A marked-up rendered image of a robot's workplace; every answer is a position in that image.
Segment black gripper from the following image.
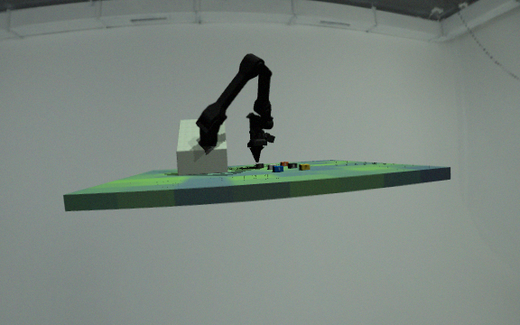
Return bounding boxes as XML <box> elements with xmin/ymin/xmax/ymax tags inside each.
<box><xmin>247</xmin><ymin>127</ymin><xmax>267</xmax><ymax>163</ymax></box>

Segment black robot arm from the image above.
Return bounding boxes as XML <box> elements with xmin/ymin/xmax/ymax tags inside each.
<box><xmin>196</xmin><ymin>53</ymin><xmax>274</xmax><ymax>146</ymax></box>

